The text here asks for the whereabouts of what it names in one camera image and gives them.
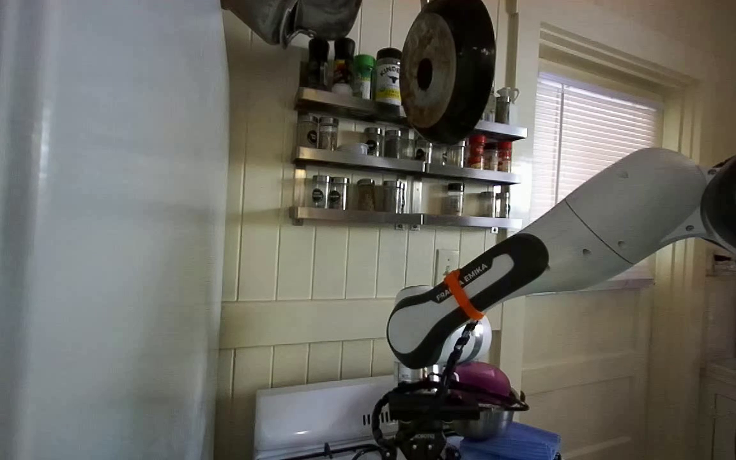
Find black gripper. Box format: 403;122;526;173
389;389;481;460

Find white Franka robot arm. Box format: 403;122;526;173
373;149;736;460

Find white gas stove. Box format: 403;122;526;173
254;375;397;460

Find white window blinds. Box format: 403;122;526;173
532;80;659;215

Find purple plastic cup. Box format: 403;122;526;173
454;360;513;400

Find white refrigerator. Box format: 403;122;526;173
0;0;227;460

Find metal spice rack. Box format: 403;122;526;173
291;87;526;229

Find steel mixing bowl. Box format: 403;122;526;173
459;407;505;439

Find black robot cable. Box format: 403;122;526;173
370;322;481;460

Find blue cloth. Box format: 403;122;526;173
459;422;560;460

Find black hanging frying pan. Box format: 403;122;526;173
402;0;495;145

